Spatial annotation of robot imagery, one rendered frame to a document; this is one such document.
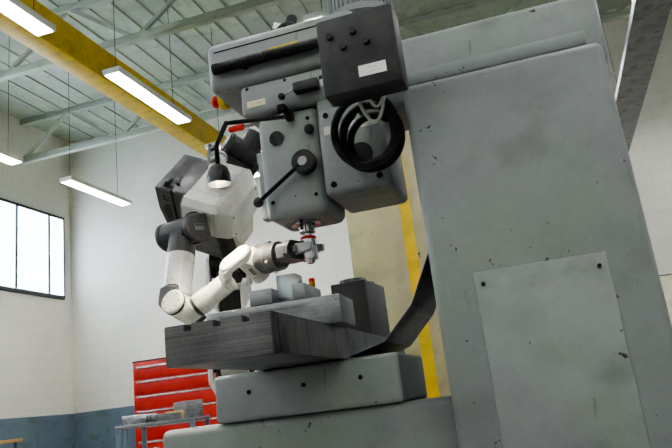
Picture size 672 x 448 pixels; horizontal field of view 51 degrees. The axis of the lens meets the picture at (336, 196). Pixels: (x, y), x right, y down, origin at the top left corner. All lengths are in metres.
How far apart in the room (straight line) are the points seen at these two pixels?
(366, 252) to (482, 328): 2.17
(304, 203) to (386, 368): 0.52
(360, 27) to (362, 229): 2.16
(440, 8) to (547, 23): 8.98
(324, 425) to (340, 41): 0.96
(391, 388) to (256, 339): 0.51
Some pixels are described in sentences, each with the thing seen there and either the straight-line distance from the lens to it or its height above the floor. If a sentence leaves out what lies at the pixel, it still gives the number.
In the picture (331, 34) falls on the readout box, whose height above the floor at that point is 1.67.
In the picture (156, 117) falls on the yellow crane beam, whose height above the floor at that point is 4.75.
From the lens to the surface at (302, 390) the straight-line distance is 1.86.
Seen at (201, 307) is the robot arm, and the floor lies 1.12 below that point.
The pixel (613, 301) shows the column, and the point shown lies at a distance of 1.70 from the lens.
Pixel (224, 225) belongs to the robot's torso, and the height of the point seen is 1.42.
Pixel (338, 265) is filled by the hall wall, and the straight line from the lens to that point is 11.55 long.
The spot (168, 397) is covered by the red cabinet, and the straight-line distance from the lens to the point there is 7.44.
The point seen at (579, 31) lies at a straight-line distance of 2.01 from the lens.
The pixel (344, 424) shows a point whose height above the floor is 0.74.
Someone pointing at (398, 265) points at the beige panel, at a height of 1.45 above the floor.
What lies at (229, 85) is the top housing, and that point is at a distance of 2.18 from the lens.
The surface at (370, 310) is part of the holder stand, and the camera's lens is 2.30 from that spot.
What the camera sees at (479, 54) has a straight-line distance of 2.01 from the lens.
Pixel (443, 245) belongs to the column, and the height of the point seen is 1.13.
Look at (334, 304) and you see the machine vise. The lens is 1.74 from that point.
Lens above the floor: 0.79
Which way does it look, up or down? 16 degrees up
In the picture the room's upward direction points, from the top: 7 degrees counter-clockwise
